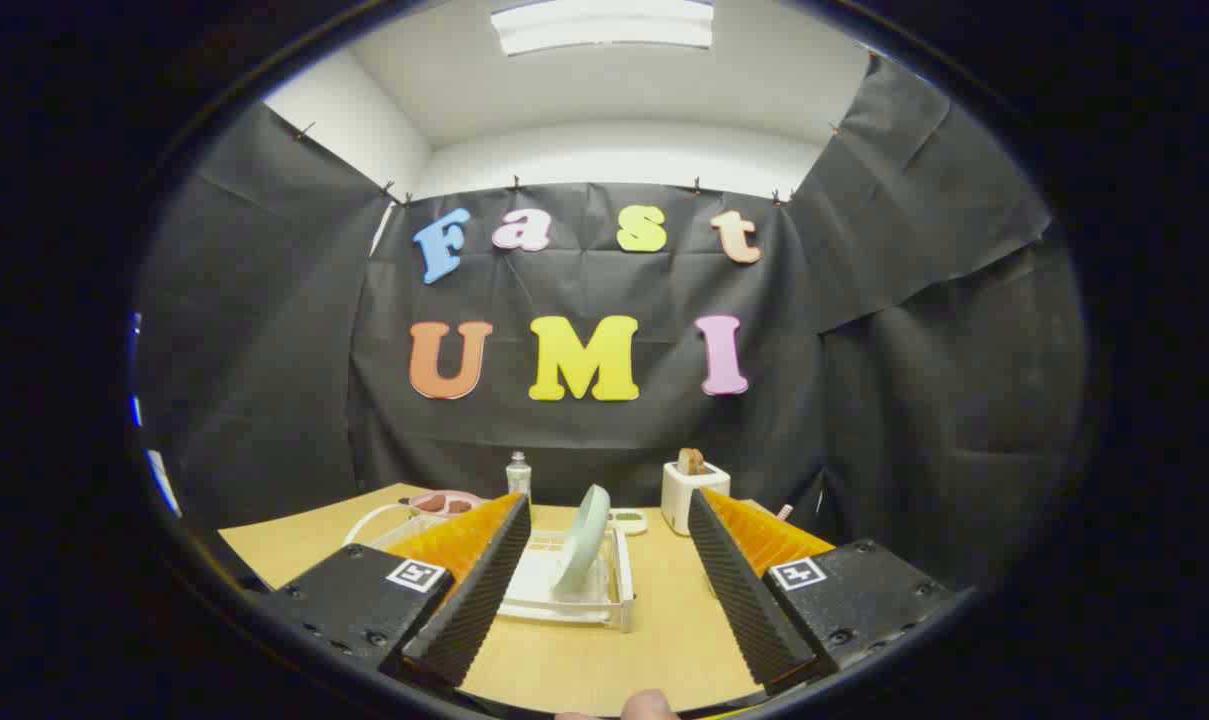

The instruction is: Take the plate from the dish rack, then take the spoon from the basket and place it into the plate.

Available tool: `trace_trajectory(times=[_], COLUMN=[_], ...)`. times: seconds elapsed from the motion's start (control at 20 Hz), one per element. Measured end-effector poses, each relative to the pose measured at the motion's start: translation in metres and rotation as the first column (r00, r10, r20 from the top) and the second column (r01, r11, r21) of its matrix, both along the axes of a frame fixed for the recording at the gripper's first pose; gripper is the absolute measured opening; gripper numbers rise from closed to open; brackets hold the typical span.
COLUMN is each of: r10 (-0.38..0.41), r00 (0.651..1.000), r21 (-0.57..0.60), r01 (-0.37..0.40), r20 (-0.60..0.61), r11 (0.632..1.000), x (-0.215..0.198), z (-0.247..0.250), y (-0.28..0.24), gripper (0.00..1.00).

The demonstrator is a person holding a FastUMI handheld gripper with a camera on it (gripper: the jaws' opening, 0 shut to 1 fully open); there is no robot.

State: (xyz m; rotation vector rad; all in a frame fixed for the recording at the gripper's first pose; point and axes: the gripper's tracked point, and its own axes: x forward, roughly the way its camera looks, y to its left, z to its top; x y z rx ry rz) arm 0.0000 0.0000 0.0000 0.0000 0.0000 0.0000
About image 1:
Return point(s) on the brown bread slice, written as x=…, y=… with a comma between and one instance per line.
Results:
x=692, y=462

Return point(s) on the black backdrop cloth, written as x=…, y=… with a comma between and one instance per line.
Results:
x=584, y=440

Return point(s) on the white divided tray with beans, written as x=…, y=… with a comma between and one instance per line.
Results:
x=629, y=526

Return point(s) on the ceiling light panel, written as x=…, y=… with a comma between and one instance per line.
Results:
x=604, y=25

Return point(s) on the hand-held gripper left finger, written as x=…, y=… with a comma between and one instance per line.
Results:
x=484, y=600

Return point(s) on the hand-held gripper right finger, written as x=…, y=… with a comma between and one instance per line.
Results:
x=744, y=600

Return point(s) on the light green plate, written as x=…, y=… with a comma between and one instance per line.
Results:
x=579, y=545

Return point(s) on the white toaster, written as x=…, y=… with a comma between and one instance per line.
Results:
x=682, y=500

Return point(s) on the pink oval dish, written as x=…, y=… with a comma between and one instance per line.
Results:
x=464, y=494

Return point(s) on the clear bottle with green drink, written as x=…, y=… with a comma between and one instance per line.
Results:
x=519, y=478

